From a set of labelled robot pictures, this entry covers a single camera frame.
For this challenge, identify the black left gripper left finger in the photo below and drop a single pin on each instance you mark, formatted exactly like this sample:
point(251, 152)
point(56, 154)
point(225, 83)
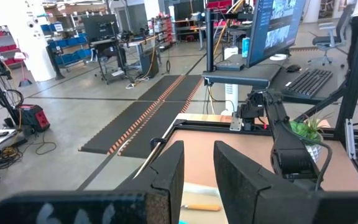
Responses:
point(154, 199)

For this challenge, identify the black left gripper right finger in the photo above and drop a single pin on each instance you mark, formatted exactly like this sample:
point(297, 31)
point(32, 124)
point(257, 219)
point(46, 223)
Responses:
point(244, 193)

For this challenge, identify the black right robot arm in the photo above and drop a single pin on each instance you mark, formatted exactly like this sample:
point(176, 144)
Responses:
point(278, 124)

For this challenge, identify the beige plastic tray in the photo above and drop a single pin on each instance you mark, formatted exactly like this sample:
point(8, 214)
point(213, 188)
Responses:
point(197, 194)

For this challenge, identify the black mat with orange stripes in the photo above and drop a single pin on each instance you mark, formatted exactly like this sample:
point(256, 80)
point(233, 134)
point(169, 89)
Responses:
point(163, 124)
point(126, 124)

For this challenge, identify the succulent in white pot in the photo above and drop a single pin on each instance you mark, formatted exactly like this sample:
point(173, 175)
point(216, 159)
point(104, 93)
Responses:
point(315, 153)

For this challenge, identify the black keyboard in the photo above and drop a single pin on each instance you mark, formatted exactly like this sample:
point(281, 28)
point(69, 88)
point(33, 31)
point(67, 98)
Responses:
point(308, 82)

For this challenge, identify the black computer mouse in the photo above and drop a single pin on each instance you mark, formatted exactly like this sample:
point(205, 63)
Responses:
point(294, 68)

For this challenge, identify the black computer tower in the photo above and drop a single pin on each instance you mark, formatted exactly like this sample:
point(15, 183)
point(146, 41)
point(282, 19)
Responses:
point(149, 63)

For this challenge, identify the white tape roll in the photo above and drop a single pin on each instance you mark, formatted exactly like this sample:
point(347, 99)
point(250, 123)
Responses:
point(278, 57)

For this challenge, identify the red and black power box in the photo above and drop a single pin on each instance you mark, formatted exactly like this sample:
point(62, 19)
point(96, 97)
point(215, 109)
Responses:
point(36, 116)

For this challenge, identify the blue drink can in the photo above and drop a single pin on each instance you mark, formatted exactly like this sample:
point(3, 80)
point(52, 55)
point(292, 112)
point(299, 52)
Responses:
point(245, 47)

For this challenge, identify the black equipment cart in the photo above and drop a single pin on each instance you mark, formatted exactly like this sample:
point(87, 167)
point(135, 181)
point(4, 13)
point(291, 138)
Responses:
point(107, 56)

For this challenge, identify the black monitor pole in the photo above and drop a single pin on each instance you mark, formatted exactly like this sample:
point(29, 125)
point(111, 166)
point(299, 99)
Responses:
point(209, 40)

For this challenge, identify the large desk monitor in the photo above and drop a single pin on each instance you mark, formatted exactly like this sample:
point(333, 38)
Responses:
point(275, 28)

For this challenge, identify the blue bin shelf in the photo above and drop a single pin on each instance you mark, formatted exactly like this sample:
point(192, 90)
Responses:
point(70, 46)

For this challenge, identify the grey office chair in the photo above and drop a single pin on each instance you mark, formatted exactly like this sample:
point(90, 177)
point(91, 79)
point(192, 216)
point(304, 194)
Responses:
point(331, 39)

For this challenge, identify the black background monitor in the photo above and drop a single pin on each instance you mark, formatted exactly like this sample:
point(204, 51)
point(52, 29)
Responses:
point(99, 28)

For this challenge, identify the white building column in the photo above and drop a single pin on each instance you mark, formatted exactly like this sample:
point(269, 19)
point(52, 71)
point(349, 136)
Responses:
point(33, 46)

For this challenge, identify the red bin shelf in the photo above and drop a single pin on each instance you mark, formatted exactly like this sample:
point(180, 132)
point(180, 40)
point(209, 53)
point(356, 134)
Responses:
point(2, 48)

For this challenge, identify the silver metal bracket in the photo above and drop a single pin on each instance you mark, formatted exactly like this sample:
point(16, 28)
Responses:
point(235, 123)

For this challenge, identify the black upright frame post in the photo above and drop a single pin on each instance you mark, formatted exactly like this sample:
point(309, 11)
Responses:
point(356, 62)

